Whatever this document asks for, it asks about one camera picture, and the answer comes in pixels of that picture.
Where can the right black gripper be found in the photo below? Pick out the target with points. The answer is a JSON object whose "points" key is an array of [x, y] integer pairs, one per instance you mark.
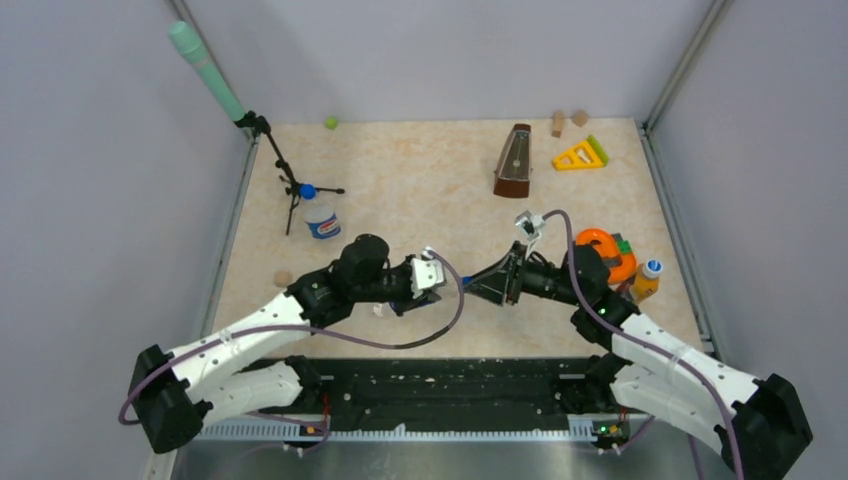
{"points": [[496, 291]]}

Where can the black microphone tripod stand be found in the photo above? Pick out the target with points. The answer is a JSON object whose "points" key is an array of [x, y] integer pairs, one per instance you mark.
{"points": [[259, 127]]}

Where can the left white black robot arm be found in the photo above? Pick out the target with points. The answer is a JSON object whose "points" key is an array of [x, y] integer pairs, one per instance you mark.
{"points": [[174, 395]]}

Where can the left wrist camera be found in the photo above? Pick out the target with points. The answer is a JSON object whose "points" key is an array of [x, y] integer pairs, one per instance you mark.
{"points": [[428, 273]]}

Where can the orange juice bottle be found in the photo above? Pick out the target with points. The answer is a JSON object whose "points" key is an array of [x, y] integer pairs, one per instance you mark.
{"points": [[645, 281]]}

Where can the orange toy tape dispenser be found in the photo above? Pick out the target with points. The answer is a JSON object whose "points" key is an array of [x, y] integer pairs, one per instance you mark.
{"points": [[615, 252]]}

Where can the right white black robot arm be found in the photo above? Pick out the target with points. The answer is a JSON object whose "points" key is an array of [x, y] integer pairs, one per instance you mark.
{"points": [[758, 426]]}

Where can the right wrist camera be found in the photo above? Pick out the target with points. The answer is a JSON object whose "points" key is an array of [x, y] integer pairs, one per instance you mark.
{"points": [[531, 227]]}

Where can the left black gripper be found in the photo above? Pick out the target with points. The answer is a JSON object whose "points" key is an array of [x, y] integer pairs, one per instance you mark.
{"points": [[404, 267]]}

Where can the clear crushed plastic bottle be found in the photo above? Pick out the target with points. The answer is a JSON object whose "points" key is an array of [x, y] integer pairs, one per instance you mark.
{"points": [[431, 297]]}

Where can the beige wooden cube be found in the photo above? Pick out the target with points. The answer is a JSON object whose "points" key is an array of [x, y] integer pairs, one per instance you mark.
{"points": [[282, 278]]}

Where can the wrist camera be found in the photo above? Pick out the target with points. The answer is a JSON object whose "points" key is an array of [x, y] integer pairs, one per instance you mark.
{"points": [[531, 227], [428, 273]]}

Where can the small wooden cube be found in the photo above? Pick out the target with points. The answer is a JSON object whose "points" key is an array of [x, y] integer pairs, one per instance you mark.
{"points": [[580, 118]]}

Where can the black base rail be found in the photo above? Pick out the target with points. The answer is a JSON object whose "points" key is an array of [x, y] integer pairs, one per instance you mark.
{"points": [[477, 396]]}

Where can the blue labelled white jar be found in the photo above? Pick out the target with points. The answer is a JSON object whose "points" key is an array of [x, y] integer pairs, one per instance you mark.
{"points": [[322, 221]]}

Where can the yellow triangle toy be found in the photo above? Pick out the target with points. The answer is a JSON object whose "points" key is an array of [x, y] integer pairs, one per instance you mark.
{"points": [[587, 154]]}

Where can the tall wooden block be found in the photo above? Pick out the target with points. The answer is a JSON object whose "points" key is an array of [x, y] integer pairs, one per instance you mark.
{"points": [[558, 123]]}

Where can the mint green microphone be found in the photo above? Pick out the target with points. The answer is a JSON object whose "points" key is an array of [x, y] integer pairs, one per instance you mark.
{"points": [[192, 49]]}

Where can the brown metronome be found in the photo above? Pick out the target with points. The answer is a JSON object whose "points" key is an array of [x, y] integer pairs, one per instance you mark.
{"points": [[512, 174]]}

